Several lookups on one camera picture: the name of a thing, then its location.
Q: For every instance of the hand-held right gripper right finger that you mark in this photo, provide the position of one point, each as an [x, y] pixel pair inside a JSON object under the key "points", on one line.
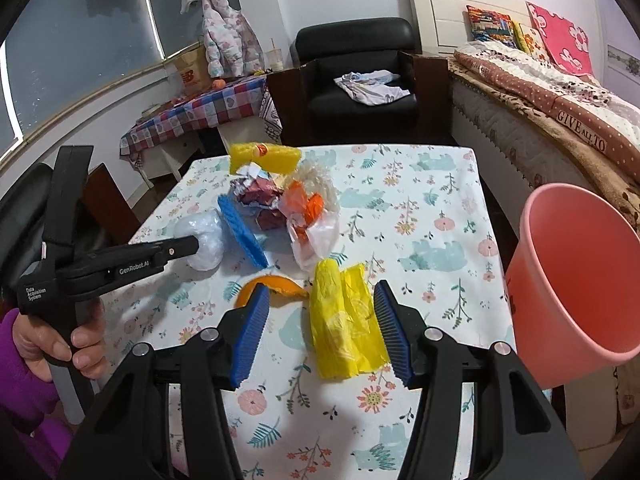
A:
{"points": [[392, 335]]}

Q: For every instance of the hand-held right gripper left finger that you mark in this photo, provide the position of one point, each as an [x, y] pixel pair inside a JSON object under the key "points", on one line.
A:
{"points": [[250, 335]]}

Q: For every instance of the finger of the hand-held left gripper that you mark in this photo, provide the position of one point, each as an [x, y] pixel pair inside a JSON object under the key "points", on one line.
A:
{"points": [[180, 249]]}

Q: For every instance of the yellow plastic bag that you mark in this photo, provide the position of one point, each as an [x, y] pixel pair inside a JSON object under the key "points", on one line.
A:
{"points": [[335, 330]]}

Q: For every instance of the large red paper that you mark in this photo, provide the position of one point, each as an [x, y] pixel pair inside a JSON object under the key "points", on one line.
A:
{"points": [[255, 192]]}

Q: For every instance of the pink plastic bin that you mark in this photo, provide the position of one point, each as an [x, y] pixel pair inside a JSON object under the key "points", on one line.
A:
{"points": [[575, 285]]}

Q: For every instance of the person's left forearm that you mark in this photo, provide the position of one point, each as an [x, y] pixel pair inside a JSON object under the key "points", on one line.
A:
{"points": [[20, 400]]}

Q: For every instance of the person's left hand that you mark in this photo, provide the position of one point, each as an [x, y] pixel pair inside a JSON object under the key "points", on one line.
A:
{"points": [[87, 355]]}

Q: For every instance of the flat orange peel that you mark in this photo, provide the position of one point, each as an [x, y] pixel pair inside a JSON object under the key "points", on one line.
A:
{"points": [[287, 290]]}

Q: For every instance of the blue sponge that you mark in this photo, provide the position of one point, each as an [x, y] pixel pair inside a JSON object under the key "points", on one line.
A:
{"points": [[240, 230]]}

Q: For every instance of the brown wooden chair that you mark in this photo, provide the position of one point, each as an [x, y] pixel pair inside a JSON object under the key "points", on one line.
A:
{"points": [[110, 200]]}

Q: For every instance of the small crumpled red paper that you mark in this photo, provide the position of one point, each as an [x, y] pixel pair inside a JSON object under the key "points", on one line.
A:
{"points": [[272, 219]]}

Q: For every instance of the orange and clear plastic bag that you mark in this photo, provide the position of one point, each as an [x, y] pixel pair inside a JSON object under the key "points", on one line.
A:
{"points": [[320, 240]]}

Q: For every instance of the floral tablecloth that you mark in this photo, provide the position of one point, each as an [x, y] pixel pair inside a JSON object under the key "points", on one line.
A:
{"points": [[425, 220]]}

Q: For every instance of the yellow sponge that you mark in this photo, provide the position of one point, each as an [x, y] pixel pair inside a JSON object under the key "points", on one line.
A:
{"points": [[280, 160]]}

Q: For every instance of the checkered tablecloth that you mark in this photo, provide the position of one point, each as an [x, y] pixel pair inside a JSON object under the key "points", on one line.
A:
{"points": [[200, 110]]}

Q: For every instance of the clear crinkled plastic wrap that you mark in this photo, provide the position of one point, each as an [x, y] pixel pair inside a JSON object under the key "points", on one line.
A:
{"points": [[320, 180]]}

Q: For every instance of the red patterned white cloth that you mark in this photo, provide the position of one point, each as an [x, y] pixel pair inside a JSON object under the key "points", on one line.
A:
{"points": [[270, 117]]}

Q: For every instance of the orange fruit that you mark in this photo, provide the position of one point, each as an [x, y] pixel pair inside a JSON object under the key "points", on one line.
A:
{"points": [[218, 84]]}

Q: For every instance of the brown paper bag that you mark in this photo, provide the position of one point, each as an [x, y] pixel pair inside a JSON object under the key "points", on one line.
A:
{"points": [[192, 72]]}

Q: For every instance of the plastic cup with straw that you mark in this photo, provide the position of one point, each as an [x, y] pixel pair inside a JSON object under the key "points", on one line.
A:
{"points": [[274, 60]]}

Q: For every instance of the floral puffer jacket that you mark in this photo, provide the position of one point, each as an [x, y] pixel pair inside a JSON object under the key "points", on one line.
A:
{"points": [[227, 35]]}

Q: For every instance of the quilted bed mattress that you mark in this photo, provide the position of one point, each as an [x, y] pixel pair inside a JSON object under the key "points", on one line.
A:
{"points": [[480, 120]]}

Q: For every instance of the large window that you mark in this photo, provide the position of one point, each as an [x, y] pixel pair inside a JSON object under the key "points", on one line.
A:
{"points": [[75, 35]]}

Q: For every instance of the white printed cloth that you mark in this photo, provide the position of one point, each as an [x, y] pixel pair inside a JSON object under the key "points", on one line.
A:
{"points": [[370, 90]]}

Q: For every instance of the bed with patterned blankets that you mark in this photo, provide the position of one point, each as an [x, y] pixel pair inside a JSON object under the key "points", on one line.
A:
{"points": [[575, 160]]}

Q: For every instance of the black leather armchair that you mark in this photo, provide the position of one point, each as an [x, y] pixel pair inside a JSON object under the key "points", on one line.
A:
{"points": [[360, 40]]}

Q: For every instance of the brown dotted blanket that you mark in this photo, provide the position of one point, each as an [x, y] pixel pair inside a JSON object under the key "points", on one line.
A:
{"points": [[590, 120]]}

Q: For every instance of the white floral quilt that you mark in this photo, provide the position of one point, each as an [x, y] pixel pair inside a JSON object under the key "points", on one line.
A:
{"points": [[530, 67]]}

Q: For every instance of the colourful patterned pillow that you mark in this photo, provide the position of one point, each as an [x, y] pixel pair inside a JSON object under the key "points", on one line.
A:
{"points": [[490, 25]]}

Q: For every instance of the white bed headboard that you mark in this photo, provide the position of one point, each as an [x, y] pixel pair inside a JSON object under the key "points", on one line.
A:
{"points": [[450, 15]]}

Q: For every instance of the yellow floral pillow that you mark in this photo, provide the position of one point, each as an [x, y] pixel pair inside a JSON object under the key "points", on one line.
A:
{"points": [[532, 40]]}

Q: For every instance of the pink flower pillow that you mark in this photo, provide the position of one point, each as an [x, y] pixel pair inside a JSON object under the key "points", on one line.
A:
{"points": [[560, 40]]}

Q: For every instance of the framed wall picture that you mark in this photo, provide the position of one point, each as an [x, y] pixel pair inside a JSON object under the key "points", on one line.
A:
{"points": [[625, 62]]}

